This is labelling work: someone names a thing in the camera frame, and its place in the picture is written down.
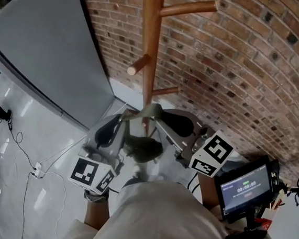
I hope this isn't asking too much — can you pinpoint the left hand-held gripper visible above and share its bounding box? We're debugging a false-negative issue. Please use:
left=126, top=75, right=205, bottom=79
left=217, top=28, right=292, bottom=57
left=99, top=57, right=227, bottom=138
left=61, top=113, right=136, bottom=198

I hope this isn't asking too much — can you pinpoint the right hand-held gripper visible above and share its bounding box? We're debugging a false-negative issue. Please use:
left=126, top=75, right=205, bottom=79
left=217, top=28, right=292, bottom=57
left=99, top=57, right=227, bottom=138
left=154, top=105, right=236, bottom=182

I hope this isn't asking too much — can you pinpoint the brown wooden coat rack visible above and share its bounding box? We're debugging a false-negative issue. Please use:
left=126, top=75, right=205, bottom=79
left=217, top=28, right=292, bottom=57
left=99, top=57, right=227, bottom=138
left=119, top=0, right=230, bottom=141

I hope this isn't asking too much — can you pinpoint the person's left forearm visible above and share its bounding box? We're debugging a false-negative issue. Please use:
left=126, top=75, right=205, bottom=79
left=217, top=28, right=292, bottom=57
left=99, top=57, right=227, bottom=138
left=81, top=196, right=114, bottom=231

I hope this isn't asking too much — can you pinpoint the person's right forearm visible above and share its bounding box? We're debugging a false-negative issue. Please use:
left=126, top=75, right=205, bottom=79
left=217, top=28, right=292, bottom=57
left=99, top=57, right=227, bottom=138
left=198, top=171, right=223, bottom=212

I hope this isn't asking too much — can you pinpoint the white power strip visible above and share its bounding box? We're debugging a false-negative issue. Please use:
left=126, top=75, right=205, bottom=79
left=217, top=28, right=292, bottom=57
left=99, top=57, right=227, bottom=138
left=29, top=161, right=47, bottom=180

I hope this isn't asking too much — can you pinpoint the black monitor screen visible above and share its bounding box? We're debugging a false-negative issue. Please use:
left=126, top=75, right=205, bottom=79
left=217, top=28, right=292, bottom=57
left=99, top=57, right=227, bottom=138
left=212, top=154, right=276, bottom=222

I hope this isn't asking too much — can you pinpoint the red packet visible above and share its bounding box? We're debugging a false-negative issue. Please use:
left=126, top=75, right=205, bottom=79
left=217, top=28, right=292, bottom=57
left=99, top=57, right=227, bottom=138
left=251, top=198, right=287, bottom=232

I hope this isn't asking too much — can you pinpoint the white floor cable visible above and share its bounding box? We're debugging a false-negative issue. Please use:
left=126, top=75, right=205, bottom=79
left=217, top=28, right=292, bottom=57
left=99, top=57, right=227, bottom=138
left=13, top=142, right=93, bottom=182

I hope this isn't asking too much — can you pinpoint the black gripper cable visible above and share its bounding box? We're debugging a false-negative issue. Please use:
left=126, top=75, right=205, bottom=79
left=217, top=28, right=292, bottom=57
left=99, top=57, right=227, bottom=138
left=185, top=171, right=201, bottom=192

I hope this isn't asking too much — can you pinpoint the metal wrist bracelet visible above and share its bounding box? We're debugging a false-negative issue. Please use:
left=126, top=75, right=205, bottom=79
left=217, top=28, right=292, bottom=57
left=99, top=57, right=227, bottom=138
left=83, top=187, right=110, bottom=205

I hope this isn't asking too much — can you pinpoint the black floor cable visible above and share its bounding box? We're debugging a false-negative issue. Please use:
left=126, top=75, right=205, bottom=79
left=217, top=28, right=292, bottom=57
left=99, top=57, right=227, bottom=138
left=10, top=171, right=40, bottom=239

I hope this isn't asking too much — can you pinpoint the black monitor mount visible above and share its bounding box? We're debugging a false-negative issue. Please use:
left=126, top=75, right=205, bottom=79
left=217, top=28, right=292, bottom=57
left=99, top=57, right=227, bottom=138
left=222, top=210, right=268, bottom=239

